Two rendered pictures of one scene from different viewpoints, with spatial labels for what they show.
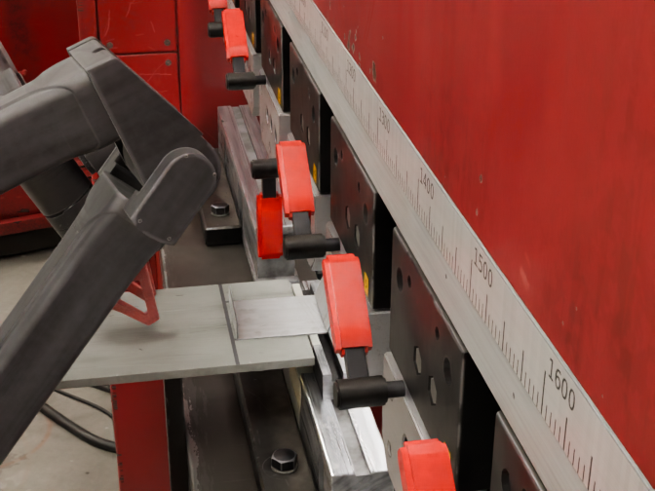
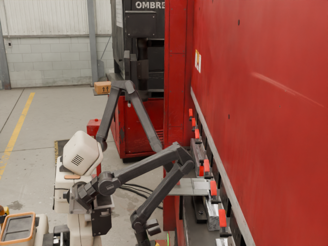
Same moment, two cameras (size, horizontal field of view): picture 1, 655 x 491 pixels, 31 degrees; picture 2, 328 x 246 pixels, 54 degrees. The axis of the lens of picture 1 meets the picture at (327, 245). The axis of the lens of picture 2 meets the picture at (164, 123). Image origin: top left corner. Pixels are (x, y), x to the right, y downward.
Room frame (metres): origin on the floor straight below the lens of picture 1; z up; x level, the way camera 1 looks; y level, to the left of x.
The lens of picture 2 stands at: (-0.55, 0.00, 2.00)
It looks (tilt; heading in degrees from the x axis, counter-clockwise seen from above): 20 degrees down; 9
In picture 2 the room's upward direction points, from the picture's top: 1 degrees clockwise
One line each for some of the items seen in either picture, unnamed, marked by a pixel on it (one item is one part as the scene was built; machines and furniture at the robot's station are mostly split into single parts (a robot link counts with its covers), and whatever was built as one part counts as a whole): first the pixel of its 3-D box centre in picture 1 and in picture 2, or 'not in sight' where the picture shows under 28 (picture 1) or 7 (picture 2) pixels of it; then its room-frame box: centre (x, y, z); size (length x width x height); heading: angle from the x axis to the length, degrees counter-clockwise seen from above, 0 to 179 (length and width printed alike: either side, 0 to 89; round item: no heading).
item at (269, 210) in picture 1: (275, 208); (202, 168); (0.98, 0.05, 1.20); 0.04 x 0.02 x 0.10; 101
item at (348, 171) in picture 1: (402, 253); (223, 179); (0.78, -0.05, 1.26); 0.15 x 0.09 x 0.17; 11
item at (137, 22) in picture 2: not in sight; (140, 61); (2.29, 0.69, 1.53); 0.51 x 0.25 x 0.85; 16
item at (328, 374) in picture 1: (320, 337); (209, 190); (1.12, 0.01, 0.99); 0.20 x 0.03 x 0.03; 11
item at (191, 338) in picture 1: (180, 329); (183, 186); (1.12, 0.16, 1.00); 0.26 x 0.18 x 0.01; 101
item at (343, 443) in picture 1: (325, 401); (209, 202); (1.09, 0.00, 0.92); 0.39 x 0.06 x 0.10; 11
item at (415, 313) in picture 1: (484, 403); (232, 205); (0.58, -0.09, 1.26); 0.15 x 0.09 x 0.17; 11
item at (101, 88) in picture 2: not in sight; (103, 87); (3.18, 1.38, 1.04); 0.30 x 0.26 x 0.12; 25
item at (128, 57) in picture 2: not in sight; (131, 73); (2.22, 0.76, 1.42); 0.45 x 0.12 x 0.36; 16
